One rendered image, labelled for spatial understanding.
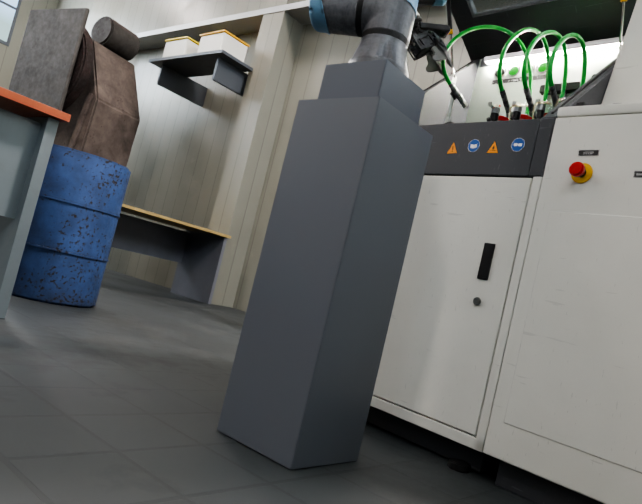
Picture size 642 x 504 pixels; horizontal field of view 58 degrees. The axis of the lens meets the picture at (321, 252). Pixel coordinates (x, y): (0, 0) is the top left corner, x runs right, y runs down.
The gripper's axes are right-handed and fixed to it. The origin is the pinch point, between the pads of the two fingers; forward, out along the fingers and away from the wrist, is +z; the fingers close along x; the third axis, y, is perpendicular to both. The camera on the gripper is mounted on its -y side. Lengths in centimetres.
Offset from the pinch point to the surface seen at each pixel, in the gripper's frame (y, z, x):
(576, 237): 29, 67, 43
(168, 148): 26, -226, -483
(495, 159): 23, 39, 27
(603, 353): 42, 91, 47
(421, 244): 47, 47, 7
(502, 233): 35, 57, 28
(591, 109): 7, 42, 48
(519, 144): 19, 39, 33
